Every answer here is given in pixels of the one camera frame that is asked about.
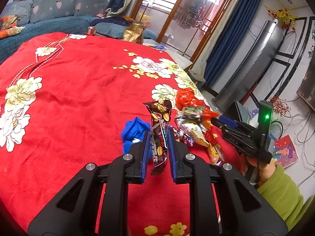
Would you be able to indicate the person's right hand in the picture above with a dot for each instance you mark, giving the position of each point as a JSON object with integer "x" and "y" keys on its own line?
{"x": 265, "y": 170}

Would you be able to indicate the pile of snack wrappers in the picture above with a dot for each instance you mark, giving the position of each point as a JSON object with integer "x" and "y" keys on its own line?
{"x": 194, "y": 127}

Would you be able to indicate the red metal can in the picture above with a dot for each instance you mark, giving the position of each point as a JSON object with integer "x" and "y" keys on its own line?
{"x": 91, "y": 30}

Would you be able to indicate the red berry branch decoration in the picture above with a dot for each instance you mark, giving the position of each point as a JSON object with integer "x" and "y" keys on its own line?
{"x": 280, "y": 107}

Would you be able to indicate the colourful painting canvas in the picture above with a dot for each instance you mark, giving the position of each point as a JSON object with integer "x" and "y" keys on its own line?
{"x": 284, "y": 152}

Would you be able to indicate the red floral tablecloth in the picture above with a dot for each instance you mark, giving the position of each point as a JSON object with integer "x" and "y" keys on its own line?
{"x": 65, "y": 101}

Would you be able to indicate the yellow flower decoration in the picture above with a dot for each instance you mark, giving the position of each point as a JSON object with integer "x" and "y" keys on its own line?
{"x": 284, "y": 16}

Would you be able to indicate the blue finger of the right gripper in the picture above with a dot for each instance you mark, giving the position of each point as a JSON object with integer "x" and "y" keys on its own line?
{"x": 230, "y": 123}

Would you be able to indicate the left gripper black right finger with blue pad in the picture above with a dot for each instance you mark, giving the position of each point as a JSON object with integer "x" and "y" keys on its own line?
{"x": 222, "y": 201}

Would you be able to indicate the wooden glass sliding door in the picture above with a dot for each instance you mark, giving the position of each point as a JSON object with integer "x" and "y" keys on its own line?
{"x": 183, "y": 26}

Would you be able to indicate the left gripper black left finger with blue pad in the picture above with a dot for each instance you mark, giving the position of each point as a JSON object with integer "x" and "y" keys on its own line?
{"x": 118, "y": 189}

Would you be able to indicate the gold paper bag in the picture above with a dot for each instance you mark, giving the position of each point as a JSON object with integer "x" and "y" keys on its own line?
{"x": 134, "y": 33}

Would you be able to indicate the blue fabric sofa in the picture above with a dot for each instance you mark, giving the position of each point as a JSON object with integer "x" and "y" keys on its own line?
{"x": 38, "y": 17}

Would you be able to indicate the blue window curtain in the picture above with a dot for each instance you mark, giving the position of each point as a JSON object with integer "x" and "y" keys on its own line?
{"x": 229, "y": 40}

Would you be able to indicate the red crumpled plastic bag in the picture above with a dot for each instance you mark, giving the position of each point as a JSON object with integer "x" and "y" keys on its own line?
{"x": 185, "y": 98}

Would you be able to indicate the green sleeved right forearm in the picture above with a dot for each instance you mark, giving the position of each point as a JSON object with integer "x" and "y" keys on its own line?
{"x": 284, "y": 197}

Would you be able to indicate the silver tower air conditioner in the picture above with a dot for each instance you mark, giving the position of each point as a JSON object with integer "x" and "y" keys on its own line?
{"x": 252, "y": 66}

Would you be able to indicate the grey coffee table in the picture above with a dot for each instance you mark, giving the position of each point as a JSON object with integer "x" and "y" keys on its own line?
{"x": 181, "y": 61}

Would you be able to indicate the dark peanut snack wrapper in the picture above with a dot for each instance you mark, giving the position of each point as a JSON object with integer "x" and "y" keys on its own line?
{"x": 160, "y": 112}

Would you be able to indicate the wall mounted television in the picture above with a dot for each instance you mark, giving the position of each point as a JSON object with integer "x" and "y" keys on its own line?
{"x": 306, "y": 88}

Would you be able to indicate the dark tv cabinet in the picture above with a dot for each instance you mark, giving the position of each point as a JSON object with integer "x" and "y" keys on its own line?
{"x": 236, "y": 111}

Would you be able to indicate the blue crumpled wrapper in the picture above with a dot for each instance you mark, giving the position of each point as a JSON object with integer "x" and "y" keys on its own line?
{"x": 133, "y": 132}

